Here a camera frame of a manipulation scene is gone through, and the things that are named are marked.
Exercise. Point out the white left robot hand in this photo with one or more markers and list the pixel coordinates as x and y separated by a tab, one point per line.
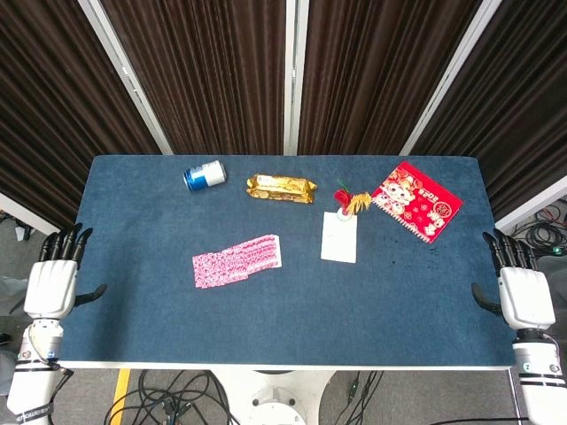
49	288

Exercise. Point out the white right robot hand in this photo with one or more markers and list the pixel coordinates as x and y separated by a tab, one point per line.
527	296

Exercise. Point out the pink patterned packet stack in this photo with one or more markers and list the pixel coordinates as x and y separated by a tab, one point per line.
237	261

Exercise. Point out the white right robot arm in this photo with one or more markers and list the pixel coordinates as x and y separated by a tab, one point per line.
540	372

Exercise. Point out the grey fabric cover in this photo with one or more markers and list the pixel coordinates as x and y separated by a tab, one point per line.
13	294

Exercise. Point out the yellow floor tape strip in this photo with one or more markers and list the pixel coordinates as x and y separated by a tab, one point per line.
120	389

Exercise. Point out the red spiral desk calendar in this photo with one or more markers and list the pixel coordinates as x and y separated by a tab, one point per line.
416	201

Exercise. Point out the dark brown pleated curtain panel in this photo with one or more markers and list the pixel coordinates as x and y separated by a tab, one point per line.
381	75
57	115
199	75
509	110

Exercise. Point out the blue and white drink can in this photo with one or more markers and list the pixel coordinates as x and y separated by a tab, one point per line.
205	175

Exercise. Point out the white tag with tassel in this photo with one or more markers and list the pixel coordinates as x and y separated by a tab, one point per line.
339	237

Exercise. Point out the red and gold tassel ornament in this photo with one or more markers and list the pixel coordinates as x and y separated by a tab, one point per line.
353	200

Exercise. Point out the blue felt table mat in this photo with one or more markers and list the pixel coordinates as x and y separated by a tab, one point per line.
283	319

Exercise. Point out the gold snack package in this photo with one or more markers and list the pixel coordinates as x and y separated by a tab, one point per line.
281	188

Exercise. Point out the white screen frame rail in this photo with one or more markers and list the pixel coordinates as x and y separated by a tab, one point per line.
26	217
531	201

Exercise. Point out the white screen frame post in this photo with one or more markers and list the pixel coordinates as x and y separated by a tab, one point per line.
449	75
124	75
296	75

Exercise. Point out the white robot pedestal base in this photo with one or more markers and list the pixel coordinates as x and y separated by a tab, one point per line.
272	396

